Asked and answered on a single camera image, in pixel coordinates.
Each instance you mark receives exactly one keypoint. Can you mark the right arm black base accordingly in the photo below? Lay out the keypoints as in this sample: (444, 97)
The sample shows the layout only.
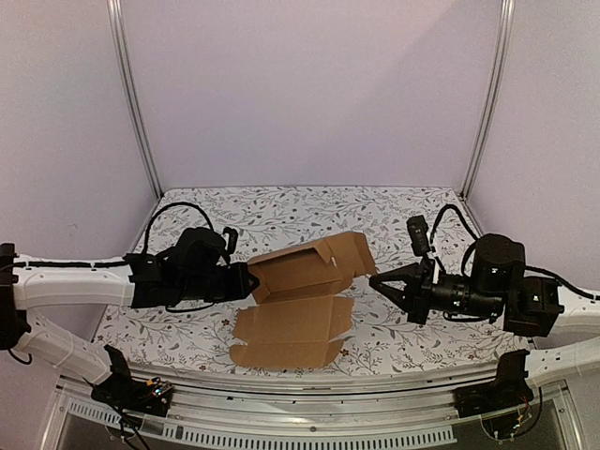
(504, 404)

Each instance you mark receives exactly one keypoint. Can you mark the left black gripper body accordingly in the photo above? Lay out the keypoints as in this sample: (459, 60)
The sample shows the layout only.
(217, 292)

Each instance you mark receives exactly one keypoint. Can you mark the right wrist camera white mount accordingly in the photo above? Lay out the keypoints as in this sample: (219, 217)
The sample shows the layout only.
(421, 247)

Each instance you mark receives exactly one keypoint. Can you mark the aluminium front rail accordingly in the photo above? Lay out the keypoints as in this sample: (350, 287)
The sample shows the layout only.
(212, 410)

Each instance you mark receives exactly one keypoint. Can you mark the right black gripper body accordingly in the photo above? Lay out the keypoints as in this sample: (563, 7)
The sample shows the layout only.
(423, 291)

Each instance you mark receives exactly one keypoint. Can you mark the aluminium frame post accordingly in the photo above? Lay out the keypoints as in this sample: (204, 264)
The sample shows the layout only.
(120, 43)
(494, 85)

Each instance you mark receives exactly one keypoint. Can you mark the right aluminium frame post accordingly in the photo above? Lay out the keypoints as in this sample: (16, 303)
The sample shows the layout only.
(494, 85)

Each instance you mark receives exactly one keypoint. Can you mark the left aluminium frame post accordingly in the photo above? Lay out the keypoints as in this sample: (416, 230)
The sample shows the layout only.
(120, 43)

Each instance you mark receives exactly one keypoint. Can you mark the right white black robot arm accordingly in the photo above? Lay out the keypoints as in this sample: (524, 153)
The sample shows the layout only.
(530, 302)

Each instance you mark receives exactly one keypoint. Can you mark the floral patterned table mat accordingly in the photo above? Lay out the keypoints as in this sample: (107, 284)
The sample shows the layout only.
(380, 341)

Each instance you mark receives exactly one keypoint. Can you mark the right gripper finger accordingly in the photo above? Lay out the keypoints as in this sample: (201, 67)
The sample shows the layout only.
(395, 295)
(409, 274)

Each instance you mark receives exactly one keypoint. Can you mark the brown cardboard box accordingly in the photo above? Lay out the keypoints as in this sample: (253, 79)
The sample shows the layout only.
(300, 315)

